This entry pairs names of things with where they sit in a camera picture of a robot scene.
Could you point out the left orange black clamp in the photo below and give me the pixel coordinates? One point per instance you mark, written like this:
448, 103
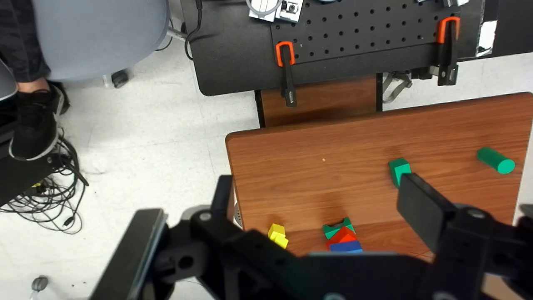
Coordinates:
285, 61

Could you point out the white paper tags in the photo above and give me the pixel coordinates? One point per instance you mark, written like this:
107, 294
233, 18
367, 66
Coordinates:
270, 11

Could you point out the grey office chair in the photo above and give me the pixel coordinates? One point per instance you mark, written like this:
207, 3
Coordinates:
90, 39

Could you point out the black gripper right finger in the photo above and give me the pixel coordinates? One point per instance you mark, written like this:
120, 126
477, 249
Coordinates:
423, 209

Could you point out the green rectangular block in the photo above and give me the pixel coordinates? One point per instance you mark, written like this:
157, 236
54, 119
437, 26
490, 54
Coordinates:
398, 168

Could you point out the yellow block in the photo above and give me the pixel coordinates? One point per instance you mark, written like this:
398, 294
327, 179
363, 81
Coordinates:
278, 236

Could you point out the black shoe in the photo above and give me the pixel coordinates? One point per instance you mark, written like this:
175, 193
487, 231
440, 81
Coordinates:
37, 124

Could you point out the blue block in pile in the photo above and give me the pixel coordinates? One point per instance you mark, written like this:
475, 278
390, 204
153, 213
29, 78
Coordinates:
348, 248

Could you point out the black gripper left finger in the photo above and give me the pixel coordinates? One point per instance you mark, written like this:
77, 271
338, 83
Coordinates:
222, 201

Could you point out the right orange black clamp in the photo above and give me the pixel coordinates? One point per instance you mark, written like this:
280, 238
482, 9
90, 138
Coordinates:
447, 38

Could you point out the green cylinder block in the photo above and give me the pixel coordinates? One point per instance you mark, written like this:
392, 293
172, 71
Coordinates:
497, 161

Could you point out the red block in pile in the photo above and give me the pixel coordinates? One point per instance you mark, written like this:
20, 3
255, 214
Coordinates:
343, 238

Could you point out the black pegboard table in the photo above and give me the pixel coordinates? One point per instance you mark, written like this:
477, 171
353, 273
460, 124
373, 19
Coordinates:
332, 43

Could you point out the orange black clamp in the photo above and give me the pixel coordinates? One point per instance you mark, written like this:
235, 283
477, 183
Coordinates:
285, 61
447, 38

